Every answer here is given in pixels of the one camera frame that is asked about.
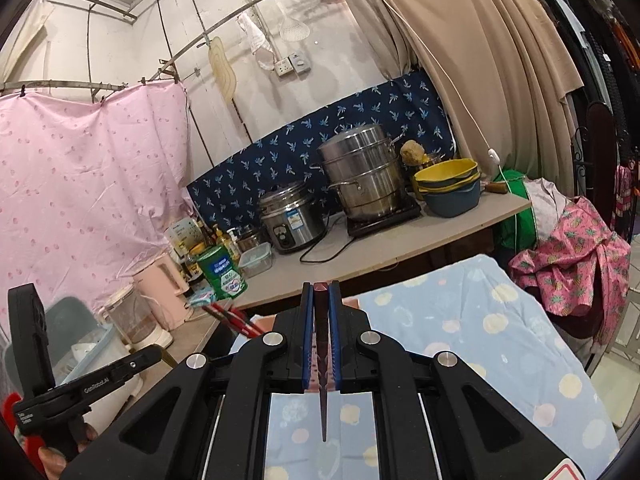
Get person's left hand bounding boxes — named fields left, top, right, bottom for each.
left=38, top=422, right=99, bottom=480

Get light blue printed tablecloth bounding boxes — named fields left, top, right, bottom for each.
left=227, top=254, right=621, bottom=480

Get dark red chopstick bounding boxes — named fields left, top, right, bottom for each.
left=311, top=282, right=332, bottom=443

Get hanging plastic bag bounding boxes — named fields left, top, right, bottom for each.
left=237, top=12, right=277, bottom=72

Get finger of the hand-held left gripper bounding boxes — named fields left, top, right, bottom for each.
left=7, top=283, right=57, bottom=402
left=12, top=345, right=164, bottom=437

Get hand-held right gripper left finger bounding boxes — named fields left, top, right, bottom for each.
left=60, top=281, right=315, bottom=480

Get white cable with switch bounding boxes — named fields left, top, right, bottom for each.
left=337, top=0, right=511, bottom=193

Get clear blender jug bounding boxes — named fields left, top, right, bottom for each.
left=97, top=285, right=174, bottom=349

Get green cloth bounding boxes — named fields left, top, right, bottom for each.
left=492, top=169, right=539, bottom=252

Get steel rice cooker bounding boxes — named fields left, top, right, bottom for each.
left=258, top=181, right=329, bottom=255

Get clear food container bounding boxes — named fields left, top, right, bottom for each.
left=237, top=242, right=274, bottom=277

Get yellow loofah sponge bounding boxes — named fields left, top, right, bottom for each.
left=400, top=140, right=427, bottom=165

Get group of condiment bottles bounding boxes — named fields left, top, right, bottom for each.
left=167, top=217, right=242, bottom=283

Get wall socket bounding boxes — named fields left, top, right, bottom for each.
left=274, top=52, right=311, bottom=77

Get stainless steel steamer pot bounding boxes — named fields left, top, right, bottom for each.
left=317, top=124, right=407, bottom=222

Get pink electric kettle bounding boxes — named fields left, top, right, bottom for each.
left=132, top=253, right=195, bottom=331

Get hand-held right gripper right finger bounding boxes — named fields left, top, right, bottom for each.
left=327, top=281, right=586, bottom=480

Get pink pineapple print cloth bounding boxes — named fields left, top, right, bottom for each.
left=509, top=196, right=632, bottom=317

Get pink dotted curtain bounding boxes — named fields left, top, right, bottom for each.
left=0, top=82, right=194, bottom=313

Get dark metal chair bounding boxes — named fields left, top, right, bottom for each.
left=575, top=100, right=640, bottom=241

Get blue bowl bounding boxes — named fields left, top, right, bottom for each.
left=421, top=180, right=482, bottom=219

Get green canister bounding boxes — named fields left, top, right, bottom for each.
left=196, top=246, right=249, bottom=302

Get yellow bowl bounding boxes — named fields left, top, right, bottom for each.
left=414, top=158, right=482, bottom=192

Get black induction cooker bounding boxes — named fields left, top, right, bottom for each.
left=346, top=194, right=423, bottom=239

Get light blue plastic tub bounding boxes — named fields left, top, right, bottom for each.
left=47, top=324, right=144, bottom=428

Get hanging clothes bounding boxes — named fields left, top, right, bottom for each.
left=505, top=0, right=640, bottom=137

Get yellow hanging paddle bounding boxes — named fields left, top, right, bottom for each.
left=208, top=36, right=239, bottom=104

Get beige curtain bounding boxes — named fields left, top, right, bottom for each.
left=345, top=0, right=584, bottom=182

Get white skimmer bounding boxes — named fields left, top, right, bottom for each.
left=279, top=11, right=312, bottom=44

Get navy printed cloth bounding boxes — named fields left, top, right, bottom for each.
left=187, top=71, right=457, bottom=222

